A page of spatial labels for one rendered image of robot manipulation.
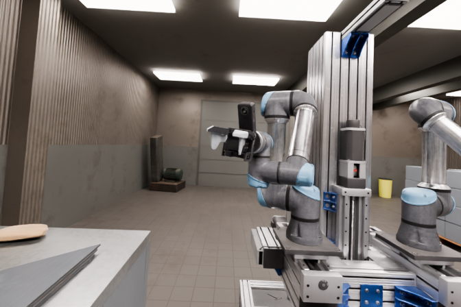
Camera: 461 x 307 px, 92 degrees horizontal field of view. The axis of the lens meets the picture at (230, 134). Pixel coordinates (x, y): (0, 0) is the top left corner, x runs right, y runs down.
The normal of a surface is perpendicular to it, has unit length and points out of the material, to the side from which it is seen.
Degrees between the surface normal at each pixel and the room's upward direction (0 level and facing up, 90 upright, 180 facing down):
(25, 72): 90
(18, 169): 90
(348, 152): 90
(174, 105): 90
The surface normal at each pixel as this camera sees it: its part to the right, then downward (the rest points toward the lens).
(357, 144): 0.01, -0.05
